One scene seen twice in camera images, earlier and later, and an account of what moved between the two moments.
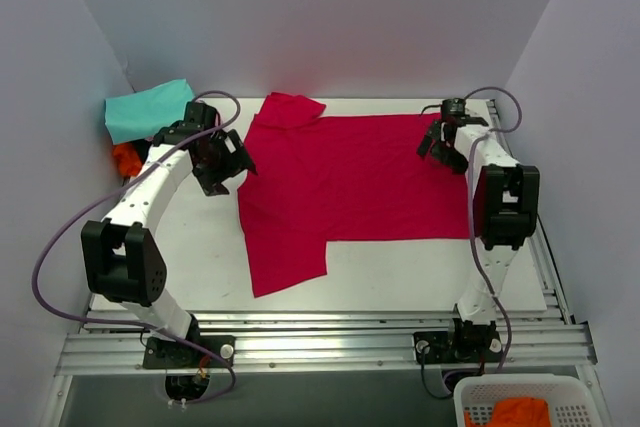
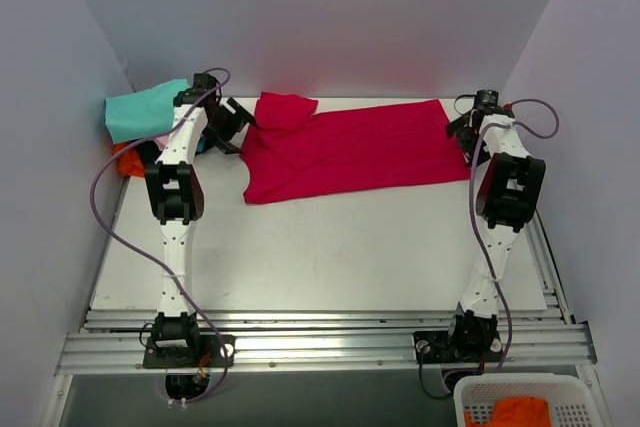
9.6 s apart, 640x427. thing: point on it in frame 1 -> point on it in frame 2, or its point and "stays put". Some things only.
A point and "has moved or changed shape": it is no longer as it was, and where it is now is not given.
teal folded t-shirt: x=144 y=114 stays put
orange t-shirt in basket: x=515 y=412 stays put
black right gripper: x=441 y=145 -> x=463 y=128
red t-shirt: x=312 y=178 has moved or changed shape
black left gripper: x=220 y=160 -> x=228 y=123
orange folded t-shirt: x=127 y=158 stays put
